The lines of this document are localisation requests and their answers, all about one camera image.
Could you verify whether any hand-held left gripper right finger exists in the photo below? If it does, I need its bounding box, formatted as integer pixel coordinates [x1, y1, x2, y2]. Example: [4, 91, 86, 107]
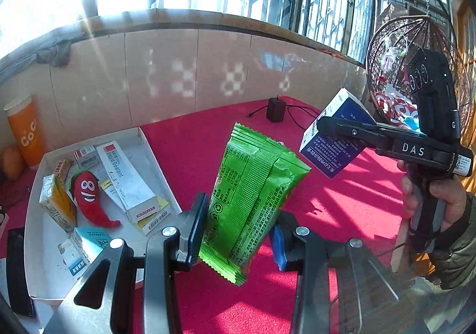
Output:
[270, 211, 400, 334]

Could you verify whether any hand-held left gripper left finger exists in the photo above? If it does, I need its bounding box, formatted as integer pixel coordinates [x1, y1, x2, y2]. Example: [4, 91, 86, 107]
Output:
[56, 193, 209, 334]

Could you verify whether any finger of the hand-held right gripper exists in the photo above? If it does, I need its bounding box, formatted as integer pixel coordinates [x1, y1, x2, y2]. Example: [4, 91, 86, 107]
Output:
[316, 116, 395, 155]

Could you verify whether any dark blue box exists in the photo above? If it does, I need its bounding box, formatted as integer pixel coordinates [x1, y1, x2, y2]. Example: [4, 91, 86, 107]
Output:
[299, 88, 378, 179]

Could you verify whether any green snack packet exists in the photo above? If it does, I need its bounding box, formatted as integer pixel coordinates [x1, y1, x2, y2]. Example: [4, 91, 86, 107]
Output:
[199, 123, 311, 285]

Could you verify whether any long white sealant box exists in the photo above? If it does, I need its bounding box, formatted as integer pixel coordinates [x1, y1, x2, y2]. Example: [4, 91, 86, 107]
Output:
[96, 141, 157, 224]

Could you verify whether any small blue and white box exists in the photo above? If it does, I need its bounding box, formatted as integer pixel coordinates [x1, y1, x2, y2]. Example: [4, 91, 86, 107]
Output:
[57, 226, 111, 280]

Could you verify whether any red chili plush toy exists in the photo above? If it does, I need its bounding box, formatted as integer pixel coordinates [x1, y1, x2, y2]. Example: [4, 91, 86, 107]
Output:
[71, 170, 122, 229]

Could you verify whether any white barcode box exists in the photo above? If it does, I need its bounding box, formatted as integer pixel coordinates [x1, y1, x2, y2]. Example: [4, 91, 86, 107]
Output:
[73, 145, 99, 168]

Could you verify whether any yellow snack bar packet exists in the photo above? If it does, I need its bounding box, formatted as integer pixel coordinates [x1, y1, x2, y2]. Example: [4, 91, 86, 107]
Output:
[52, 159, 74, 185]

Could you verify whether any white cardboard tray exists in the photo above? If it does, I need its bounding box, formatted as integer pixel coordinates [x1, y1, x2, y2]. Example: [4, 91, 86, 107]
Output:
[24, 127, 183, 301]

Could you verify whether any person's right forearm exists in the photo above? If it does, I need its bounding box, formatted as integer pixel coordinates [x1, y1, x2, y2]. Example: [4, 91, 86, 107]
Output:
[428, 193, 476, 291]

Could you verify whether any person's right hand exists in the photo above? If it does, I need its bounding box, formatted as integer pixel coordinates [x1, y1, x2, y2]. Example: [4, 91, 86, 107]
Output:
[397, 159, 468, 234]

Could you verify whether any white and yellow medicine box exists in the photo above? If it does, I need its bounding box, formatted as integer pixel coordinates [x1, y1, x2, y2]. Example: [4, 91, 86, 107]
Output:
[100, 178, 172, 236]

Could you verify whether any red patterned cushion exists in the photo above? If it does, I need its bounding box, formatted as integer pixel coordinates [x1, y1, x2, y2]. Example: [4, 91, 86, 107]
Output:
[374, 90, 421, 123]

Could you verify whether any wicker hanging chair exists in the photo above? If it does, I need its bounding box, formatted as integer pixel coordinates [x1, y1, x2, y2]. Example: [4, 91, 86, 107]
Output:
[365, 0, 474, 134]

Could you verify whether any black charger plug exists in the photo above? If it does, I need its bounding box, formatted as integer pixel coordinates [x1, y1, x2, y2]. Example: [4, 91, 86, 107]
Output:
[266, 97, 287, 123]

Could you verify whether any red tablecloth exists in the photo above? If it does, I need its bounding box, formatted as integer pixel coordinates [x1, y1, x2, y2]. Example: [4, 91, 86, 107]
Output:
[0, 96, 410, 334]

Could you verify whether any metal window grille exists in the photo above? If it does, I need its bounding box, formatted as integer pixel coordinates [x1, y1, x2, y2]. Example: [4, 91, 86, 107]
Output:
[149, 0, 377, 64]

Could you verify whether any small yellow carton box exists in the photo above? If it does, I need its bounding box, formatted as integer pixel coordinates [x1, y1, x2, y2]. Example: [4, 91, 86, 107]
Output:
[39, 175, 78, 233]

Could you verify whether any black phone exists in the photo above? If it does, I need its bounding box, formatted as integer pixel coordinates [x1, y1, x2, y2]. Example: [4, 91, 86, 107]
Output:
[7, 227, 37, 319]

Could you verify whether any orange paper cup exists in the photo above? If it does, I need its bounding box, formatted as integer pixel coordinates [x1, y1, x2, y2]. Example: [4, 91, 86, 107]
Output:
[4, 95, 48, 168]

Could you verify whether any orange fruit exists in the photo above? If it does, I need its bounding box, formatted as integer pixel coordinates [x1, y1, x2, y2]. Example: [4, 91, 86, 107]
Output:
[2, 146, 24, 181]

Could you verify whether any grey cloth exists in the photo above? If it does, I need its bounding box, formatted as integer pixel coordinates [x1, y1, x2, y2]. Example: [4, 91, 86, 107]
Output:
[35, 35, 74, 67]

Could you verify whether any black cable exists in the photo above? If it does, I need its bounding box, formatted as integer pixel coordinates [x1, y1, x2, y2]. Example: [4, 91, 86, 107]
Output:
[245, 105, 321, 131]

